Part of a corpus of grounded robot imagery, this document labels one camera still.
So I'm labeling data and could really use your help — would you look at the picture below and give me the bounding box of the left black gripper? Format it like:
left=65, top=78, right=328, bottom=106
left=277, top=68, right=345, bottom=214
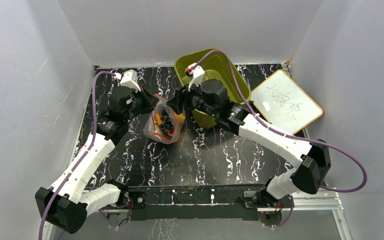
left=124, top=85, right=160, bottom=123

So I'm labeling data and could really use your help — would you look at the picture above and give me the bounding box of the olive green plastic basket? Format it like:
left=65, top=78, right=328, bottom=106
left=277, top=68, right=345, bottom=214
left=173, top=48, right=253, bottom=129

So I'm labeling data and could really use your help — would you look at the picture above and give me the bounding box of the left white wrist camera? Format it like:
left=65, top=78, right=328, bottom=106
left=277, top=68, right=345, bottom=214
left=119, top=69, right=142, bottom=93

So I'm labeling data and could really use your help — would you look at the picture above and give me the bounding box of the black metal base rail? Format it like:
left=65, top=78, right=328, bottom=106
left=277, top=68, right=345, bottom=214
left=46, top=184, right=344, bottom=226

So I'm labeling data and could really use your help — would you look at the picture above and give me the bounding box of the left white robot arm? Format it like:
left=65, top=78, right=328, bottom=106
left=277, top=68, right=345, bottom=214
left=35, top=85, right=158, bottom=234

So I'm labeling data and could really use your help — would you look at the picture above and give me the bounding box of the orange toy fruit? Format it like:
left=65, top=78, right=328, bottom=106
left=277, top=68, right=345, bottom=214
left=174, top=113, right=186, bottom=127

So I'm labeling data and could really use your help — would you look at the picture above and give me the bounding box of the clear zip bag orange zipper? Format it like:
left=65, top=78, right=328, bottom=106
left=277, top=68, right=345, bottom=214
left=143, top=94, right=186, bottom=145

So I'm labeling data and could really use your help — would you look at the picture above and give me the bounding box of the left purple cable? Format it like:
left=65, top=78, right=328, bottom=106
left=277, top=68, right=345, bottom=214
left=37, top=70, right=120, bottom=240

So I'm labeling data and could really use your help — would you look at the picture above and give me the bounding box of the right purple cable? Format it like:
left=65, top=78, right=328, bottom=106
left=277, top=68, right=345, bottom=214
left=191, top=48, right=368, bottom=194

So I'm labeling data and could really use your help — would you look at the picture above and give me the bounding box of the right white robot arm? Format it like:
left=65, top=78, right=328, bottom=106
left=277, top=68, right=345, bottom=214
left=167, top=79, right=331, bottom=208

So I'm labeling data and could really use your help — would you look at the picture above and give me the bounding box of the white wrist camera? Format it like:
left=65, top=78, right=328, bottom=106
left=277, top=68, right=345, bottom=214
left=185, top=62, right=205, bottom=92
left=119, top=69, right=142, bottom=93

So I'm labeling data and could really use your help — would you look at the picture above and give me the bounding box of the purple cable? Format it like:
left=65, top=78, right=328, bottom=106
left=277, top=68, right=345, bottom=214
left=37, top=70, right=120, bottom=240
left=191, top=48, right=368, bottom=194

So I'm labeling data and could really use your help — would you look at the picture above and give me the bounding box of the black toy grape bunch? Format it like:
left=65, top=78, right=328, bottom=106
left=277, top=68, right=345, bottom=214
left=160, top=110, right=175, bottom=134

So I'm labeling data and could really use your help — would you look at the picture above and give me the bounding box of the small whiteboard wooden frame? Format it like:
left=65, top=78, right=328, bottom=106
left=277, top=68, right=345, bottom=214
left=251, top=69, right=324, bottom=135

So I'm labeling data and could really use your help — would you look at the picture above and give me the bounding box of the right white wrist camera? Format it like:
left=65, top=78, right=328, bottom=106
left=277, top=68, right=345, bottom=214
left=185, top=62, right=205, bottom=92

